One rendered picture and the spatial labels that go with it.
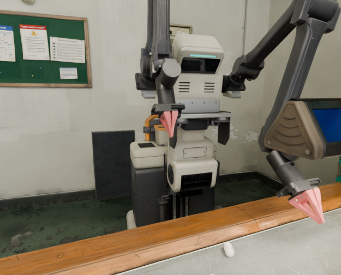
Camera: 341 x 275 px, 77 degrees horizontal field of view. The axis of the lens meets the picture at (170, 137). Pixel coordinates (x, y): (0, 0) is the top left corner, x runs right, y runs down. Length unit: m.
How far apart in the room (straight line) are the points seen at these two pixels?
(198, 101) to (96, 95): 1.52
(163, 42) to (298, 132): 0.55
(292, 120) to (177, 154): 0.78
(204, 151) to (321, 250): 0.61
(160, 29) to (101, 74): 1.65
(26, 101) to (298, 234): 2.32
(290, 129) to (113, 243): 0.47
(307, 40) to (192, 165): 0.65
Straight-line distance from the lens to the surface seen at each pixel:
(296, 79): 0.72
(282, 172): 0.66
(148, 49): 0.87
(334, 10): 0.79
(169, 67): 0.66
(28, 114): 2.47
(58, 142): 2.45
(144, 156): 1.27
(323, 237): 0.76
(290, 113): 0.32
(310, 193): 0.64
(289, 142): 0.32
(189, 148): 1.05
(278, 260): 0.63
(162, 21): 0.78
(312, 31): 0.75
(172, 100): 0.69
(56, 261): 0.59
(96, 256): 0.57
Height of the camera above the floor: 1.12
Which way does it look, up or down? 11 degrees down
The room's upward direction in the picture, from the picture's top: straight up
